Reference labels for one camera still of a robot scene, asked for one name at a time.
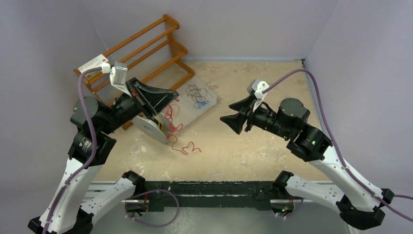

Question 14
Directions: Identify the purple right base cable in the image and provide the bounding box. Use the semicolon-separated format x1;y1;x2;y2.
275;195;306;220

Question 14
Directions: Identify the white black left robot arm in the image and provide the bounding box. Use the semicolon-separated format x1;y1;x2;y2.
28;78;179;234

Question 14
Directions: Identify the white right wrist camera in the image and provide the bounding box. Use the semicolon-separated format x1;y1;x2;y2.
247;79;269;112

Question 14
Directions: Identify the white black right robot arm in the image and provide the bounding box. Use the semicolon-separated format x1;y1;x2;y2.
220;97;394;230

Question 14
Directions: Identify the red cable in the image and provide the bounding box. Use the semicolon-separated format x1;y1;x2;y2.
158;102;202;156

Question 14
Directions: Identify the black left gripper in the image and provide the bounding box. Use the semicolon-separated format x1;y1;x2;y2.
101;76;179;134

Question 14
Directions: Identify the grey cable spool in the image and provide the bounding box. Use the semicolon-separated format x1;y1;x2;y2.
132;114;171;144

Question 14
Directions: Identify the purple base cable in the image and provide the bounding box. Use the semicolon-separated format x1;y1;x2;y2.
275;195;306;220
124;189;179;228

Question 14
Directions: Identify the black cable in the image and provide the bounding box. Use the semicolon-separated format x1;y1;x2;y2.
185;84;208;103

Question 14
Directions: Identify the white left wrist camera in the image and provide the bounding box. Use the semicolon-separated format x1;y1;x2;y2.
100;62;129;93

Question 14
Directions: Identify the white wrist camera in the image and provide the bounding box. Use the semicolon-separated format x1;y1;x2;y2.
100;62;129;93
247;79;269;112

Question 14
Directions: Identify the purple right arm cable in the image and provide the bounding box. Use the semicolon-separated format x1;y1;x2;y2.
263;68;413;214

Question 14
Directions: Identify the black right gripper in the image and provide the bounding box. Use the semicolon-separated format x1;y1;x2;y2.
221;95;293;139

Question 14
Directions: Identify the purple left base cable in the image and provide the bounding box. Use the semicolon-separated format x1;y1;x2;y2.
124;189;179;228

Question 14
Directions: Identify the white cardboard box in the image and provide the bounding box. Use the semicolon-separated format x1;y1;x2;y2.
78;54;111;79

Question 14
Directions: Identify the clear plastic tray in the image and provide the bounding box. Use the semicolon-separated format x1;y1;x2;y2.
163;78;217;131

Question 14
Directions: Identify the orange wooden rack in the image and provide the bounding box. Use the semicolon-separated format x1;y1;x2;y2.
73;14;195;130

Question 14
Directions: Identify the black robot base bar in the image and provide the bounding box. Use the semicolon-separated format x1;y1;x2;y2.
114;171;305;212

